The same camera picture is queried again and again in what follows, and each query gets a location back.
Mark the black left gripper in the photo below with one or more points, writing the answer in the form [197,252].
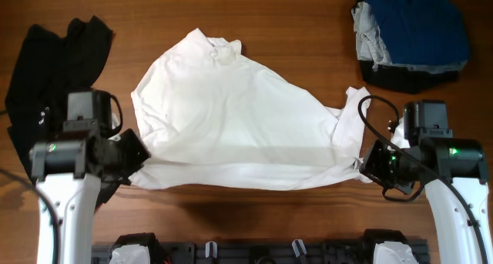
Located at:
[142,154]

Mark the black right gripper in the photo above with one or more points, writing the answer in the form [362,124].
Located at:
[374,166]

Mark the white printed t-shirt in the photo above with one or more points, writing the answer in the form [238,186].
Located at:
[208,115]

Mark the black t-shirt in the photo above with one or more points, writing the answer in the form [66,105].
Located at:
[47,69]

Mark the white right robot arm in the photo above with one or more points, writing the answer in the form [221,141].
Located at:
[454,176]

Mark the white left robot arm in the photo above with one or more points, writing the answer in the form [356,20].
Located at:
[73,177]

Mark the folded blue shirt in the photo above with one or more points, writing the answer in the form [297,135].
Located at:
[422,32]

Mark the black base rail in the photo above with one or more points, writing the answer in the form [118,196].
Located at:
[327,252]

